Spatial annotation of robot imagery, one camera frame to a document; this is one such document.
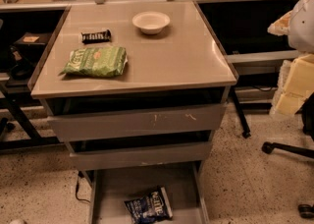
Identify black office chair base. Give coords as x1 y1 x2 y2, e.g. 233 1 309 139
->
262 94 314 158

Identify black box with label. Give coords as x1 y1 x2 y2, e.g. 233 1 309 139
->
14 32 51 50

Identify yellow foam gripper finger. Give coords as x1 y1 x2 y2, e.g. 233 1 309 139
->
270 54 314 116

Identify grey open bottom drawer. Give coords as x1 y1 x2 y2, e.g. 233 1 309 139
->
88 162 210 224

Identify grey top drawer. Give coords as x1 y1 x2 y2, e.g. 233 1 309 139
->
48 104 226 141

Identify black candy bar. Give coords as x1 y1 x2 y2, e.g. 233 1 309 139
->
81 29 111 44

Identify white bowl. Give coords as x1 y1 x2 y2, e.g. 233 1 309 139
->
132 12 170 35

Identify blue chip bag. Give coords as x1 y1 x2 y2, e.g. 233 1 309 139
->
125 187 173 224

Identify grey middle drawer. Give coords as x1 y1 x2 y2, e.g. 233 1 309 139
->
70 141 211 171

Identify green chip bag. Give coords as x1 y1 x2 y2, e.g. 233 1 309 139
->
62 46 127 78

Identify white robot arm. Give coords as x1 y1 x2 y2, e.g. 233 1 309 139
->
268 0 314 118

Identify black caster wheel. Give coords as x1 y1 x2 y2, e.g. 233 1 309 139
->
298 204 314 219

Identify black cable on floor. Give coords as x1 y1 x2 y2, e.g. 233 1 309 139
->
75 170 91 204

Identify long grey background desk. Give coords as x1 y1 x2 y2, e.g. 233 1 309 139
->
1 0 262 150

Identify grey drawer cabinet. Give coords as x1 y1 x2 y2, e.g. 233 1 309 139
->
27 0 238 224

